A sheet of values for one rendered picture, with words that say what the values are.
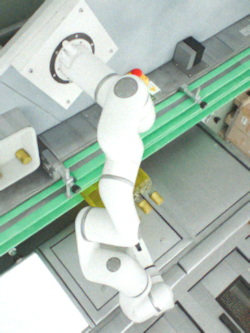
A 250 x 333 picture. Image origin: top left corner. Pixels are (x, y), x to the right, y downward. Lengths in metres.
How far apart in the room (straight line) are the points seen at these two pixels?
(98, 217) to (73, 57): 0.44
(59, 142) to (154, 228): 0.49
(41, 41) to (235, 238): 1.03
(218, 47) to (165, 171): 0.56
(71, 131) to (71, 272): 0.50
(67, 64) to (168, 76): 0.62
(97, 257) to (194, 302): 0.58
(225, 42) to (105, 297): 1.14
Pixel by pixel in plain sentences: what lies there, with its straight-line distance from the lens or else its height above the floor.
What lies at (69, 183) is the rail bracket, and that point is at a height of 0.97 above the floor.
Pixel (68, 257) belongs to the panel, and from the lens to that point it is 1.53.
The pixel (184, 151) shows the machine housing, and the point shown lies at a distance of 1.85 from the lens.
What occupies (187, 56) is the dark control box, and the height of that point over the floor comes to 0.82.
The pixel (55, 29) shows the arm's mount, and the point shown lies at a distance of 1.14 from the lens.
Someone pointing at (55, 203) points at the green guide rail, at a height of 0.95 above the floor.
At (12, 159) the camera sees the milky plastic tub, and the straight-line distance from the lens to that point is 1.43.
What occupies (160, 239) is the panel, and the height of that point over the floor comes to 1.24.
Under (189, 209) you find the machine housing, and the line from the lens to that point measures 1.70.
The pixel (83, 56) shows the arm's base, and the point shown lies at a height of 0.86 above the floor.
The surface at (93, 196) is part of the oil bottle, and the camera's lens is 1.46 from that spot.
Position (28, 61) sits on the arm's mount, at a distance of 1.13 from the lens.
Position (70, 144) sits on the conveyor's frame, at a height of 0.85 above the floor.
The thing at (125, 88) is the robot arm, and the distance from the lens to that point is 0.97.
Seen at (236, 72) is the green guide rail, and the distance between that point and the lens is 1.79.
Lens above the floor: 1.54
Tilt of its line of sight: 22 degrees down
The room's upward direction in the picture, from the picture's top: 136 degrees clockwise
